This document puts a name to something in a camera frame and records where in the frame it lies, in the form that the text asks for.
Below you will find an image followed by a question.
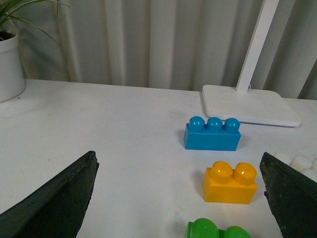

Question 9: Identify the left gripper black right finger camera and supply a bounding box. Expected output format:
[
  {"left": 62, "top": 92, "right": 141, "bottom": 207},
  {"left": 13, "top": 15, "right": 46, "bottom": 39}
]
[{"left": 260, "top": 152, "right": 317, "bottom": 238}]

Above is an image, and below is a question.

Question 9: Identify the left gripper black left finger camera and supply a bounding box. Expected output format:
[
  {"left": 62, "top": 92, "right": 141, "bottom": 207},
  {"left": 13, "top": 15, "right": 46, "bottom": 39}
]
[{"left": 0, "top": 151, "right": 99, "bottom": 238}]

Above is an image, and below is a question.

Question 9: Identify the yellow two-stud toy block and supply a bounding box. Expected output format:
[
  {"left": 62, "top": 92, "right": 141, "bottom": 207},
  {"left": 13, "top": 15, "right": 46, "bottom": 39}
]
[{"left": 202, "top": 161, "right": 258, "bottom": 204}]

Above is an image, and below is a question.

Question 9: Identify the green toy block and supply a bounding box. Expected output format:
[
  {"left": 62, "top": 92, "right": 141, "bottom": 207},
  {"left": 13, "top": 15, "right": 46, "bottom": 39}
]
[{"left": 184, "top": 218, "right": 251, "bottom": 238}]

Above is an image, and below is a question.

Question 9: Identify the blue three-stud toy block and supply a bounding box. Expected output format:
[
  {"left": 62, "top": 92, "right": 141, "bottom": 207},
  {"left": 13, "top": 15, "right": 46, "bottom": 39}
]
[{"left": 184, "top": 116, "right": 241, "bottom": 151}]

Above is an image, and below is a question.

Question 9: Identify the white desk lamp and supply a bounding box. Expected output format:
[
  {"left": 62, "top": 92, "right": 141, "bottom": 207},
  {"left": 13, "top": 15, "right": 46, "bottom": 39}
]
[{"left": 202, "top": 0, "right": 301, "bottom": 127}]

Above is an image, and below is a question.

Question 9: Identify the white plant pot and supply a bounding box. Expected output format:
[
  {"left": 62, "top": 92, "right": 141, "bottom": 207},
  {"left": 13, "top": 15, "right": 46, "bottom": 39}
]
[{"left": 0, "top": 30, "right": 25, "bottom": 102}]

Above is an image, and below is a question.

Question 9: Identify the grey pleated curtain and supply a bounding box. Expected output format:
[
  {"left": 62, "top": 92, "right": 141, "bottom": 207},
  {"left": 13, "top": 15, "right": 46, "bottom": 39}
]
[{"left": 14, "top": 0, "right": 317, "bottom": 100}]

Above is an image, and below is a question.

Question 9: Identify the green potted plant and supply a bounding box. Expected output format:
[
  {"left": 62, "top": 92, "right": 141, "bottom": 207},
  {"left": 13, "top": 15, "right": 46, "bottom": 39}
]
[{"left": 0, "top": 0, "right": 70, "bottom": 50}]

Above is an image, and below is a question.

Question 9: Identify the white studded base plate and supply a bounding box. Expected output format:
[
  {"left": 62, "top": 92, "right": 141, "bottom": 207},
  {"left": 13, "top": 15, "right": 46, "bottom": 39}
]
[{"left": 274, "top": 152, "right": 317, "bottom": 181}]

